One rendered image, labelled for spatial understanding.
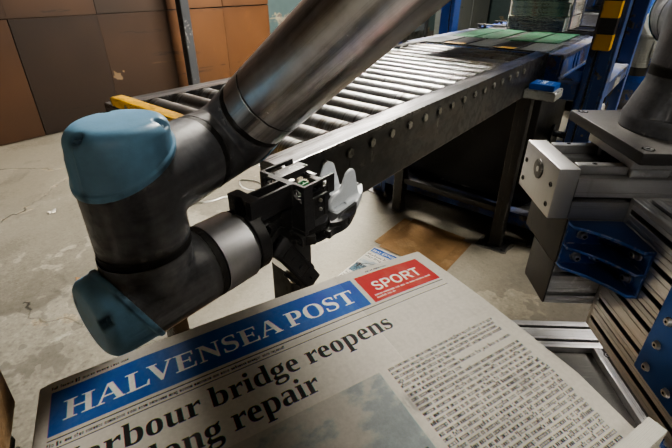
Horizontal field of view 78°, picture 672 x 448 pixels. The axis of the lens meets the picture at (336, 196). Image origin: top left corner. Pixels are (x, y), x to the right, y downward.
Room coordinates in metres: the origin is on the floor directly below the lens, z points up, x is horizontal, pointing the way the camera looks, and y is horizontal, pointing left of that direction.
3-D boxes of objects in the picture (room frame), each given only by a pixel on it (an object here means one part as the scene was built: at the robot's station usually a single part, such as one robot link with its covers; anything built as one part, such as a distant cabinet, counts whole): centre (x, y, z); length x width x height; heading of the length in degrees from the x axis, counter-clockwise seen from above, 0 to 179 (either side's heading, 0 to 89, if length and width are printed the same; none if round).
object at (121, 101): (0.72, 0.29, 0.81); 0.43 x 0.03 x 0.02; 51
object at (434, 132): (1.06, -0.33, 0.74); 1.34 x 0.05 x 0.12; 141
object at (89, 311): (0.29, 0.16, 0.79); 0.11 x 0.08 x 0.09; 141
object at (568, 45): (2.01, -0.78, 0.75); 0.70 x 0.65 x 0.10; 141
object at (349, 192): (0.49, -0.02, 0.79); 0.09 x 0.03 x 0.06; 141
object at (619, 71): (2.01, -0.78, 0.38); 0.94 x 0.69 x 0.63; 51
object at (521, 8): (2.45, -1.15, 0.93); 0.38 x 0.30 x 0.26; 141
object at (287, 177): (0.41, 0.06, 0.79); 0.12 x 0.08 x 0.09; 141
